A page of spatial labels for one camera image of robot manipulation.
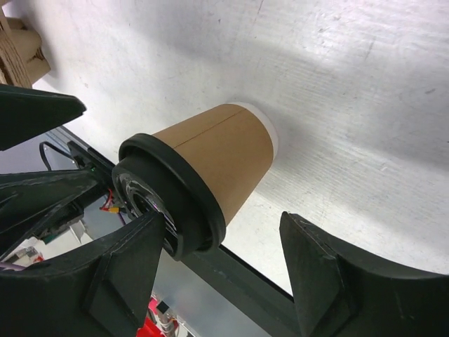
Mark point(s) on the brown cardboard cup carrier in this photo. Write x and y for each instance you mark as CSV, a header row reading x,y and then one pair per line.
x,y
22,60

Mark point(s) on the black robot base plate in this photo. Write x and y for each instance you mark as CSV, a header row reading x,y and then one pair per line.
x,y
250,292

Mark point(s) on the brown paper coffee cup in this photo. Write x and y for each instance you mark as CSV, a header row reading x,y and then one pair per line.
x,y
231,146

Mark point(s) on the black plastic cup lid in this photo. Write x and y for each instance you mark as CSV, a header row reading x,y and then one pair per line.
x,y
152,176

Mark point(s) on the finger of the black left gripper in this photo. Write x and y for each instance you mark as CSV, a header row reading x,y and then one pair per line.
x,y
27,113
38,203

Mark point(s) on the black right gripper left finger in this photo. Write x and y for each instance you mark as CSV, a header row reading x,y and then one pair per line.
x,y
102,288

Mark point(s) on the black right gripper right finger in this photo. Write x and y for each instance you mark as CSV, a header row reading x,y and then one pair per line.
x,y
340,289

